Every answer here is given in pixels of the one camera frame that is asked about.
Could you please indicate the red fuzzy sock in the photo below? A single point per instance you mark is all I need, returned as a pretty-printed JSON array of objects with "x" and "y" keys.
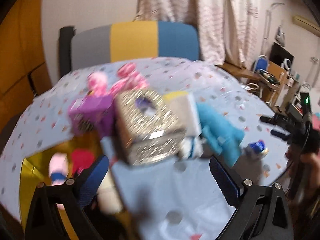
[{"x": 81, "y": 159}]

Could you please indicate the white teal striped sock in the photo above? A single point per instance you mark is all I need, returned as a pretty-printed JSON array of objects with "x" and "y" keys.
[{"x": 190, "y": 148}]

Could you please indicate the blue plush toy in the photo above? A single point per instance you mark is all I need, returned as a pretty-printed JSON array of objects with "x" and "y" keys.
[{"x": 223, "y": 138}]

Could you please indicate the cream sock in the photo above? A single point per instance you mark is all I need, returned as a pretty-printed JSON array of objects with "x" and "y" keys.
[{"x": 109, "y": 200}]

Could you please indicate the white sponge block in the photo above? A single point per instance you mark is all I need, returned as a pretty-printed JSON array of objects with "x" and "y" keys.
[{"x": 183, "y": 105}]

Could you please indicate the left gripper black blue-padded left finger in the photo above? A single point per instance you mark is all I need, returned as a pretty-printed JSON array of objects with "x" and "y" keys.
[{"x": 44, "y": 220}]

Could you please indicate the wooden side table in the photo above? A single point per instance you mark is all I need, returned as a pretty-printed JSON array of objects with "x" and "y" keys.
[{"x": 268, "y": 91}]

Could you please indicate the small blue white packet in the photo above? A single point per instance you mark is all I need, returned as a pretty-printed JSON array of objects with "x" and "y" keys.
[{"x": 256, "y": 150}]

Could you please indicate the purple cardboard box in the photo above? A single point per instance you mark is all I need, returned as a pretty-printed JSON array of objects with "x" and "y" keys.
[{"x": 92, "y": 113}]

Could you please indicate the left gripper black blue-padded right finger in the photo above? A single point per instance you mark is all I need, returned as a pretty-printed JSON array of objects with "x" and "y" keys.
[{"x": 261, "y": 212}]

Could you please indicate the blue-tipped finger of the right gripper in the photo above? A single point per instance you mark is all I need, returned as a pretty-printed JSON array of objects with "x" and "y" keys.
[{"x": 276, "y": 120}]

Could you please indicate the pink patterned curtain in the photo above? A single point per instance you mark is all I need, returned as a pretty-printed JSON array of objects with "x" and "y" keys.
[{"x": 227, "y": 28}]

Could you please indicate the pink spotted plush toy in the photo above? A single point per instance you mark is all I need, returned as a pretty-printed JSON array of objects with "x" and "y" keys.
[{"x": 129, "y": 78}]

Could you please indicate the orange wooden cabinet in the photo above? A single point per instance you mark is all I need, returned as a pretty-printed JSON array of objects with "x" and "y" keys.
[{"x": 23, "y": 67}]

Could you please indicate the patterned white tablecloth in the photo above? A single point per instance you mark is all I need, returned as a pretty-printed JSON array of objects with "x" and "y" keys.
[{"x": 173, "y": 199}]

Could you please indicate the ornate silver tissue box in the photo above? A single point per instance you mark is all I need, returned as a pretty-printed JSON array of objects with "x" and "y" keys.
[{"x": 149, "y": 130}]

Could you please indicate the gold metal tray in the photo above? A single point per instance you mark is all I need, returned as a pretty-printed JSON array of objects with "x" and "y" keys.
[{"x": 35, "y": 169}]

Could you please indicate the grey yellow blue chair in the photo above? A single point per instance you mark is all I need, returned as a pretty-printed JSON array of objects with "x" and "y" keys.
[{"x": 134, "y": 40}]

